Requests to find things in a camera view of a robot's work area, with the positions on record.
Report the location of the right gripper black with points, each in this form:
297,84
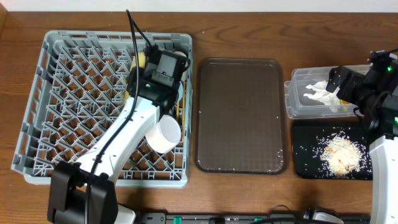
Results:
343,86

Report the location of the yellow plate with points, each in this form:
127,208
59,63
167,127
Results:
142,63

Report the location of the white tissue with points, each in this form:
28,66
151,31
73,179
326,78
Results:
321,95

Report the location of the pink small plate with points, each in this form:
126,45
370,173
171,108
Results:
165,135

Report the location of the leftover rice pile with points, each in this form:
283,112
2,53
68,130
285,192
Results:
336,156

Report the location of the green yellow snack wrapper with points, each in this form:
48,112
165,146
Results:
343,102

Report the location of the light blue bowl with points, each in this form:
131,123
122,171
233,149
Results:
180,93

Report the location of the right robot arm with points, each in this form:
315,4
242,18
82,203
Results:
373,96

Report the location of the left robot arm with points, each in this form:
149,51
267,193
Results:
84,192

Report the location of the grey plastic dishwasher rack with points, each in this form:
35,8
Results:
78,91

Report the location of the clear plastic bin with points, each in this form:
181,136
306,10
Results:
300,107

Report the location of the black plastic tray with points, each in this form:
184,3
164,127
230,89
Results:
305,131

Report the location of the dark brown serving tray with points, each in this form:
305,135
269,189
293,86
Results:
241,125

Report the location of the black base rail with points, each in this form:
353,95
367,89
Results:
161,218

